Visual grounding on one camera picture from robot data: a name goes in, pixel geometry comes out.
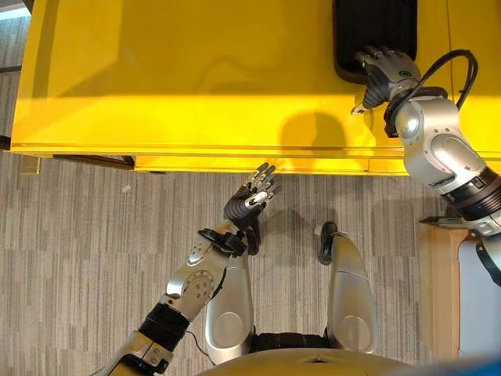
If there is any robot right leg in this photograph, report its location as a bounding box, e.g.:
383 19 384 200
319 221 378 355

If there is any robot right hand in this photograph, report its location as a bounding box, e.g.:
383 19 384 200
351 45 422 115

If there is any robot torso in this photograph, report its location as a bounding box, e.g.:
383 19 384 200
199 331 420 376

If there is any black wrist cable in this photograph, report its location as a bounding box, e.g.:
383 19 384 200
385 49 479 138

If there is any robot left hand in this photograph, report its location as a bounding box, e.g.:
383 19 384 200
223 162 282 230

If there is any yellow shelf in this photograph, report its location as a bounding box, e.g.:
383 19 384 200
9 0 501 175

